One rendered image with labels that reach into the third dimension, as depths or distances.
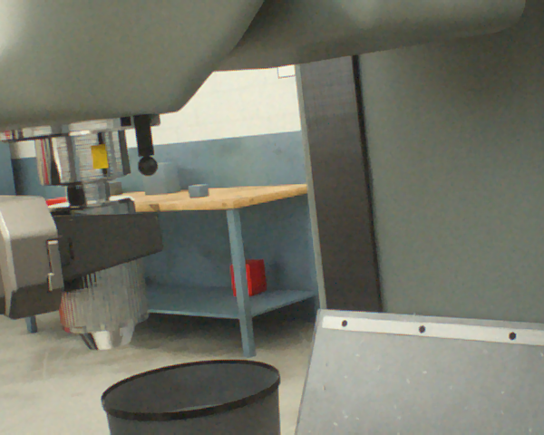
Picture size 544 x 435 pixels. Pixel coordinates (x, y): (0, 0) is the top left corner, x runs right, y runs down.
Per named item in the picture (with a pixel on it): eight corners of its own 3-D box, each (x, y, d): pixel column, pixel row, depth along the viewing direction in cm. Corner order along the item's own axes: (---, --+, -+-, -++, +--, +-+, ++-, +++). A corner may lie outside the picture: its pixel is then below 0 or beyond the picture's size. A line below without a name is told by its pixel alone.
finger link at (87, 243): (160, 261, 50) (43, 283, 47) (151, 200, 50) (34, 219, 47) (171, 263, 49) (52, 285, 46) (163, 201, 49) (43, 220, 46)
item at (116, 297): (162, 318, 51) (149, 215, 50) (75, 337, 48) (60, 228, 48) (132, 307, 55) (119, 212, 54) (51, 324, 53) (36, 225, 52)
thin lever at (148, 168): (148, 177, 47) (133, 62, 46) (134, 178, 47) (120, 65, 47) (163, 174, 47) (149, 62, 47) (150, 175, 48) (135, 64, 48)
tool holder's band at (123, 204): (149, 215, 50) (146, 196, 50) (60, 228, 48) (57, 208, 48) (119, 212, 54) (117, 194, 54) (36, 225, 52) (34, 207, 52)
